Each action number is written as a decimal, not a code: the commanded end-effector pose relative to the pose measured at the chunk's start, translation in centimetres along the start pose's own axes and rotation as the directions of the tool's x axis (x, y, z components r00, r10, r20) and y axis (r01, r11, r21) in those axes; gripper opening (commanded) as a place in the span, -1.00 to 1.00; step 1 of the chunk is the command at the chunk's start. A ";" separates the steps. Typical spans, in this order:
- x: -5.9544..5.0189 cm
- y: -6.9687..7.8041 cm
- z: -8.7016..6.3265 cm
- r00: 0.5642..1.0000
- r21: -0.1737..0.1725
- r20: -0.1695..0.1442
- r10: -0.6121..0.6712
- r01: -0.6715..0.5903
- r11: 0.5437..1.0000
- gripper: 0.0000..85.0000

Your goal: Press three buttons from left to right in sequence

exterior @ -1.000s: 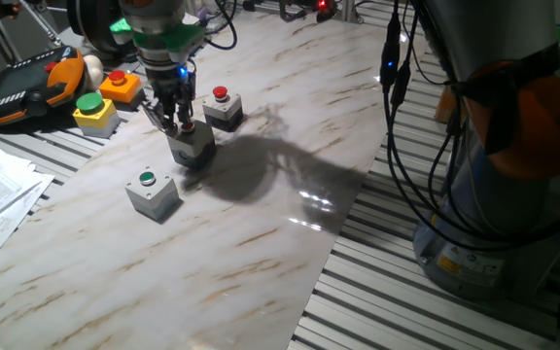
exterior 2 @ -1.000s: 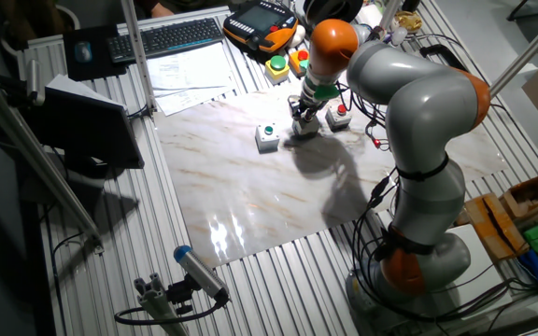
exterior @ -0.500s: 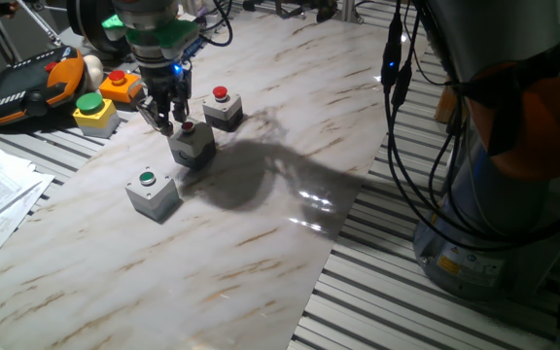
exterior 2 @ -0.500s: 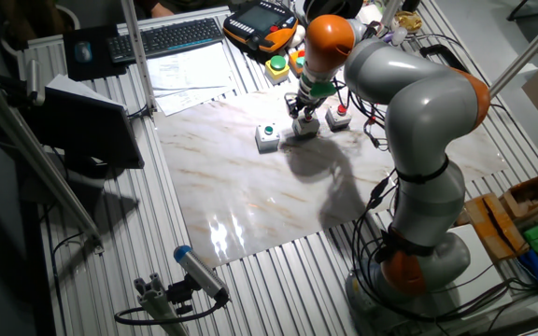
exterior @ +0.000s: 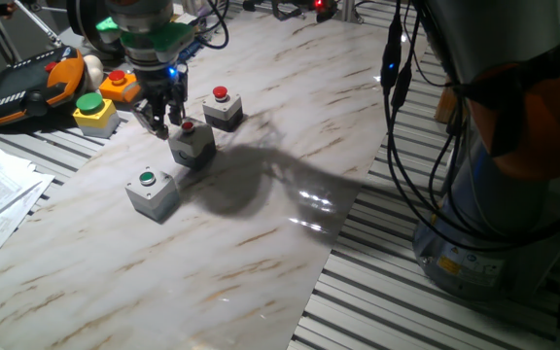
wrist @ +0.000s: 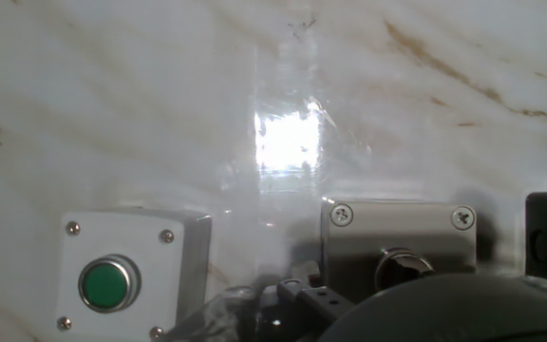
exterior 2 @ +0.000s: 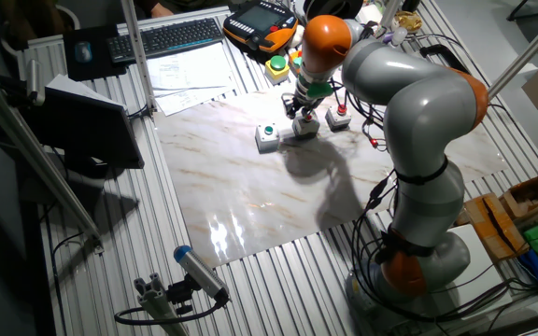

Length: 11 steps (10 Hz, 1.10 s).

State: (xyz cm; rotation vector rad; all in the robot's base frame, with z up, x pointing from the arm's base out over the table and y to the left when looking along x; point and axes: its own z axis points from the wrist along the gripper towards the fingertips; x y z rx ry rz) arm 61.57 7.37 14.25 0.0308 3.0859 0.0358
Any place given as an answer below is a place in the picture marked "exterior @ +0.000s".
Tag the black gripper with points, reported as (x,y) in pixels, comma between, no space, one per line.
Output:
(158,85)

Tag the grey box red mushroom button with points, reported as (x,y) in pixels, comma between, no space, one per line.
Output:
(222,114)

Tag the grey box green button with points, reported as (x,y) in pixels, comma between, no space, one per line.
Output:
(156,199)

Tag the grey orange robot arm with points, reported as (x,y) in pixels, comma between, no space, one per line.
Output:
(503,121)

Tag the orange box red mushroom button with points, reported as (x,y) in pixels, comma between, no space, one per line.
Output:
(117,90)

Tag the yellow box green mushroom button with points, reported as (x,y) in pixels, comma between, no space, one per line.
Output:
(96,120)

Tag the white egg shaped object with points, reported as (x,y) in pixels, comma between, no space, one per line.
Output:
(94,70)

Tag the black orange teach pendant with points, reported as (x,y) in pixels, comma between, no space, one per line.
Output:
(27,90)

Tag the white marble pattern mat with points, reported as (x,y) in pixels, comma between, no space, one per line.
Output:
(212,253)

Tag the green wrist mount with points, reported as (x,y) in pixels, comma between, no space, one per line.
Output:
(170,38)

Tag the aluminium frame post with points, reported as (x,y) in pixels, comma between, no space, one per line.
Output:
(352,10)

